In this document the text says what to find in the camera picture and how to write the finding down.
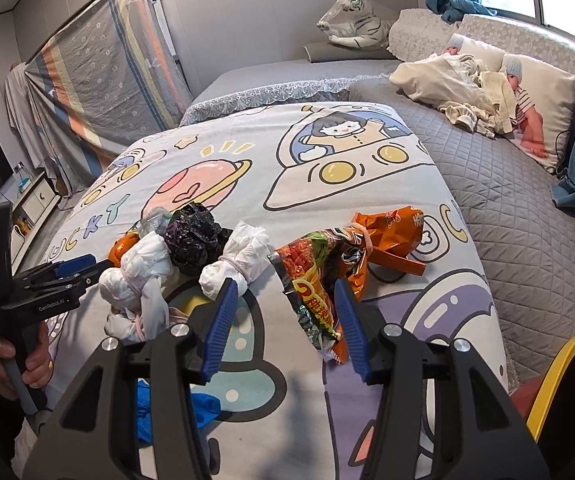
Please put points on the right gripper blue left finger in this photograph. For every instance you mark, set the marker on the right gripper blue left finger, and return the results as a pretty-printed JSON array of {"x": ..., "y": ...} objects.
[{"x": 222, "y": 312}]

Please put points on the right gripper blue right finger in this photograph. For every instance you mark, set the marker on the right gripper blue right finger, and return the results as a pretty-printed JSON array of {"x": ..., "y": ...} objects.
[{"x": 356, "y": 339}]

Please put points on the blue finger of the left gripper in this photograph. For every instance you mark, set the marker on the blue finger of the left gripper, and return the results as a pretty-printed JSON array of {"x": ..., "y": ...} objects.
[{"x": 70, "y": 267}]

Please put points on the orange snack wrapper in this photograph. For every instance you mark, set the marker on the orange snack wrapper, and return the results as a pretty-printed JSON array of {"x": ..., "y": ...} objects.
[{"x": 309, "y": 266}]

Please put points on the black plastic bag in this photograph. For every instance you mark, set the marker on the black plastic bag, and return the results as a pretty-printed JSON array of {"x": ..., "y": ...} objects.
[{"x": 194, "y": 239}]

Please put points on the yellow rim trash bin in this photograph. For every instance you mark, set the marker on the yellow rim trash bin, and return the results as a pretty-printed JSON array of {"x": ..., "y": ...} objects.
[{"x": 551, "y": 382}]

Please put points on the orange peel piece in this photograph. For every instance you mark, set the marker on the orange peel piece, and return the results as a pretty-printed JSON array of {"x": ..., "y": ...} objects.
[{"x": 121, "y": 246}]

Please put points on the white tv cabinet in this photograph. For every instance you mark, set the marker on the white tv cabinet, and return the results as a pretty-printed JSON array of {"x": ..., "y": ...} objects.
[{"x": 30, "y": 212}]

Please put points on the cartoon print bedsheet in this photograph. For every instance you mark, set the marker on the cartoon print bedsheet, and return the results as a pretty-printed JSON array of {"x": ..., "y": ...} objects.
[{"x": 288, "y": 410}]

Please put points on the grey hanging cloth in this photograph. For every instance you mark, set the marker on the grey hanging cloth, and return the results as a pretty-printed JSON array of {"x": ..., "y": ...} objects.
[{"x": 19, "y": 114}]

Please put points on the striped sheet covered rack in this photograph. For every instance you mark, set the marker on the striped sheet covered rack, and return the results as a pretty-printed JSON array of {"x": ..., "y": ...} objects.
[{"x": 106, "y": 79}]

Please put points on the grey quilted bed cover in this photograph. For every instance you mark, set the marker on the grey quilted bed cover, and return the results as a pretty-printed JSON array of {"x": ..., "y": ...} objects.
[{"x": 526, "y": 243}]

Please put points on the cream crumpled clothes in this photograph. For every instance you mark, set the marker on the cream crumpled clothes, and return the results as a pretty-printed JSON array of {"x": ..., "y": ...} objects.
[{"x": 463, "y": 88}]

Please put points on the grey flat pillow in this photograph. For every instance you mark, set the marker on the grey flat pillow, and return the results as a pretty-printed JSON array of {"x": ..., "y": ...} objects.
[{"x": 322, "y": 52}]

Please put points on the baby print pillow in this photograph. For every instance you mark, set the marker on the baby print pillow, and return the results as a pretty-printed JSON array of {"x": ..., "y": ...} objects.
[
  {"x": 545, "y": 105},
  {"x": 490, "y": 55}
]

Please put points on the white tiger plush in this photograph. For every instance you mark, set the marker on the white tiger plush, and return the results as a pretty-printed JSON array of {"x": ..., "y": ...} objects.
[{"x": 353, "y": 24}]

